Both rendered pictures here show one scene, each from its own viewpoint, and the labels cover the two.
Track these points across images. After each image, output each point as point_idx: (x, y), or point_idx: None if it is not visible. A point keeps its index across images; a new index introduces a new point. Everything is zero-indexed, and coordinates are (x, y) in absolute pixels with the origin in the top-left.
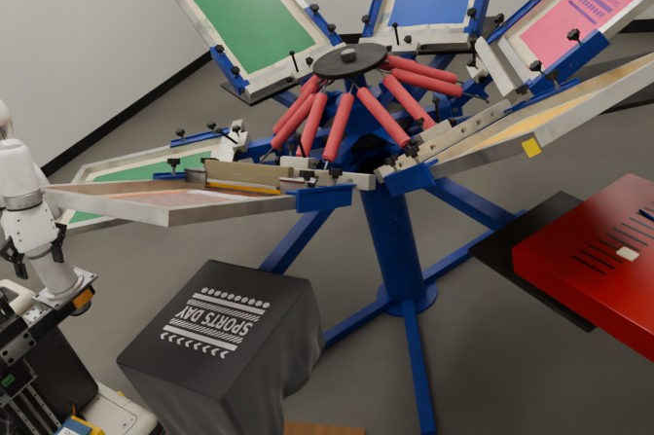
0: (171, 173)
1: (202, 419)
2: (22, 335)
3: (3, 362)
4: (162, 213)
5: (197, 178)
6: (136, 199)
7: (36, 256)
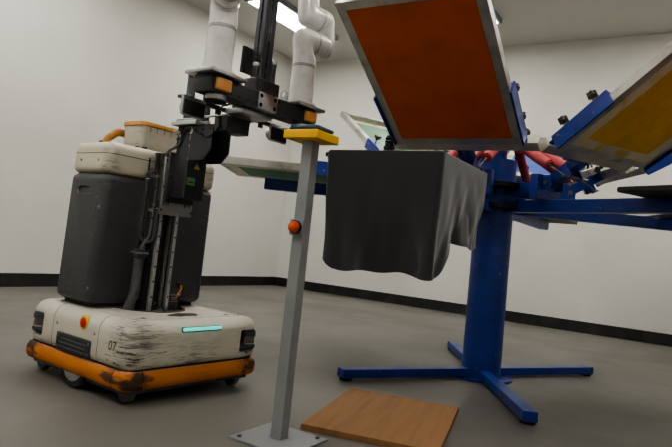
0: None
1: (398, 196)
2: (274, 97)
3: (257, 100)
4: None
5: None
6: (399, 49)
7: (305, 63)
